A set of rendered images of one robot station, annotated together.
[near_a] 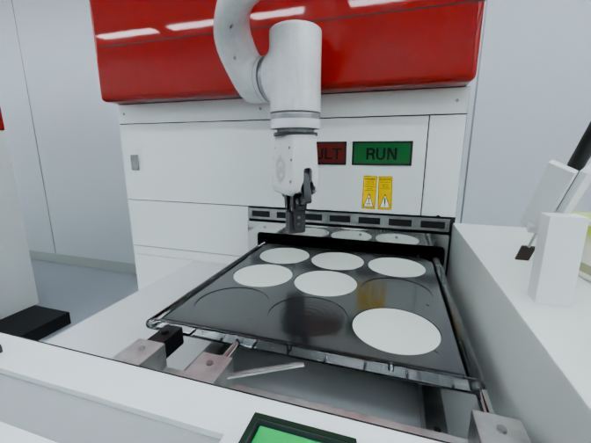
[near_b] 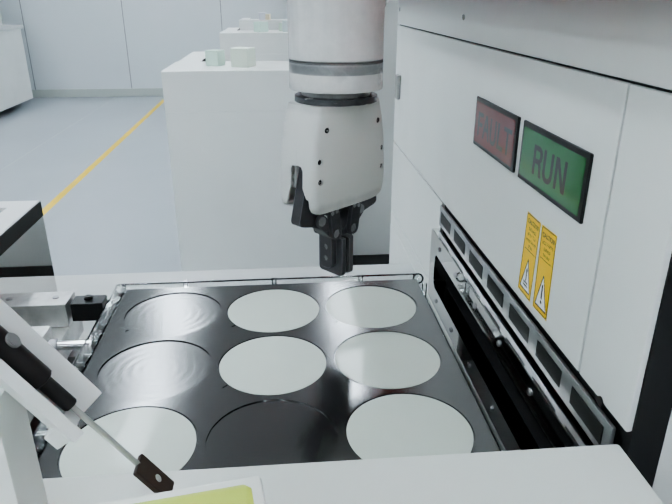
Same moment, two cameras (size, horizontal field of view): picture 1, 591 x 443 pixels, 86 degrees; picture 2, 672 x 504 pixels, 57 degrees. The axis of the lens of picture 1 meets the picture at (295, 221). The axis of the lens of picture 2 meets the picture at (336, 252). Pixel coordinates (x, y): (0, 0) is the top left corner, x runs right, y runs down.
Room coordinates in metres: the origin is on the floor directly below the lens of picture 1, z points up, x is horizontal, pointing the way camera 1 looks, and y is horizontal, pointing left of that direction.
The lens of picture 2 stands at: (0.34, -0.53, 1.22)
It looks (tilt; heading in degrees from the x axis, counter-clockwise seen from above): 23 degrees down; 67
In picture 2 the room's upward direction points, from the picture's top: straight up
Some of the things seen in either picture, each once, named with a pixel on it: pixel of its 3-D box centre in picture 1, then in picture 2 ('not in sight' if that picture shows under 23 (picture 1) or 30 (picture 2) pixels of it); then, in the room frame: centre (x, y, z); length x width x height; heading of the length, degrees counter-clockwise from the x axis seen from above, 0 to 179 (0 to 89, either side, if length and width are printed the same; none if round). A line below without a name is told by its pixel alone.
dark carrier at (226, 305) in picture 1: (324, 283); (273, 365); (0.48, -0.05, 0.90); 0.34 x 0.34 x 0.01; 72
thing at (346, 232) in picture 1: (339, 247); (486, 349); (0.68, -0.10, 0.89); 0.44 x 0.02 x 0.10; 72
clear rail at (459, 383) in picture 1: (288, 350); (74, 375); (0.30, 0.01, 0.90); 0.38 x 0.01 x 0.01; 72
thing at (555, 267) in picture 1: (552, 229); (28, 418); (0.30, -0.25, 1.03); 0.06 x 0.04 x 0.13; 162
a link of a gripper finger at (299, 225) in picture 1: (299, 215); (323, 243); (0.54, -0.01, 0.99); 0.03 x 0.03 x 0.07; 23
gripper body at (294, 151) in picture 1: (295, 161); (335, 145); (0.56, 0.00, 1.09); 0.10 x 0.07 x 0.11; 23
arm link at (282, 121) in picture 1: (295, 123); (337, 76); (0.56, 0.00, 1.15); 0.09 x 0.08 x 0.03; 23
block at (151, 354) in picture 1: (123, 375); (34, 309); (0.27, 0.17, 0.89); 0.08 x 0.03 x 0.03; 162
